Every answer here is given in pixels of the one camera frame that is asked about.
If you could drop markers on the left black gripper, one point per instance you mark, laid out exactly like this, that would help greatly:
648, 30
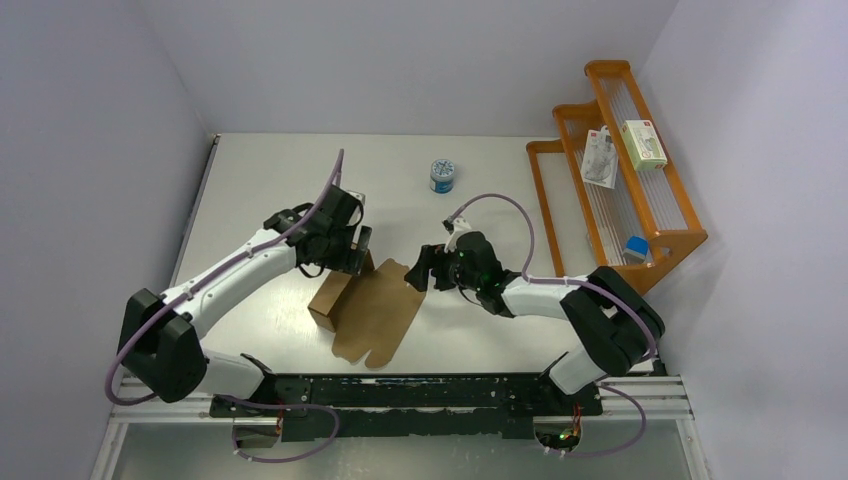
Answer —
350, 260

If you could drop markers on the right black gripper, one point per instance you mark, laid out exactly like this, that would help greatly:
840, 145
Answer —
418, 276

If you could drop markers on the brown cardboard box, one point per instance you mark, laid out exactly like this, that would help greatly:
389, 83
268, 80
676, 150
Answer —
369, 314

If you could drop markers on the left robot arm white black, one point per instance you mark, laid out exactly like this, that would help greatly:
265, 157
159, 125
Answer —
160, 342

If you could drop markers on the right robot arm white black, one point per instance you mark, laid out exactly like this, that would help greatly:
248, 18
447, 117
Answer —
616, 328

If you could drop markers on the small blue white box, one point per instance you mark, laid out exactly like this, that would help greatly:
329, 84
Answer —
636, 250

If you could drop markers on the white green product box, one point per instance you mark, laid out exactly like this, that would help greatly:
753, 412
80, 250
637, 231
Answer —
643, 145

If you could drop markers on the blue white round tin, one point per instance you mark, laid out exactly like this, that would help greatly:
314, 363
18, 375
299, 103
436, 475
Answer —
442, 173

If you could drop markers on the orange wooden rack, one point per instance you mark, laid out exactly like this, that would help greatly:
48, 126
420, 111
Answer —
651, 204

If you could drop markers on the white blister package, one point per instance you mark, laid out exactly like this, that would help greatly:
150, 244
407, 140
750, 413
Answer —
599, 165

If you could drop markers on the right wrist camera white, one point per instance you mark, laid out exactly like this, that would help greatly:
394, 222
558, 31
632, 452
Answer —
456, 227

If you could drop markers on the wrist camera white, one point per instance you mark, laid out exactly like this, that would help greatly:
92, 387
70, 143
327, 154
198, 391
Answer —
456, 227
361, 198

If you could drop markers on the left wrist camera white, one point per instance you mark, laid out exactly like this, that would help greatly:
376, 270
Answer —
361, 198

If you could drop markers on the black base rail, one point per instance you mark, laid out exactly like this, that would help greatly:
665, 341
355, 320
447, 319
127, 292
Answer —
310, 407

